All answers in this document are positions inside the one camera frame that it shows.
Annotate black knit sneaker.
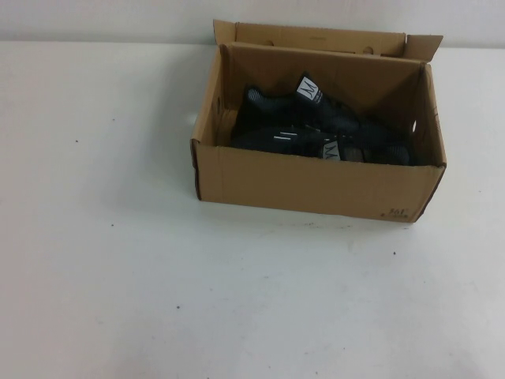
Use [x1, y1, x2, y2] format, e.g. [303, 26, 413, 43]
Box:
[230, 129, 420, 167]
[231, 70, 413, 148]

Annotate brown cardboard shoe box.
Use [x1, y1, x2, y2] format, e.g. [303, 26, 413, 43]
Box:
[190, 18, 449, 224]

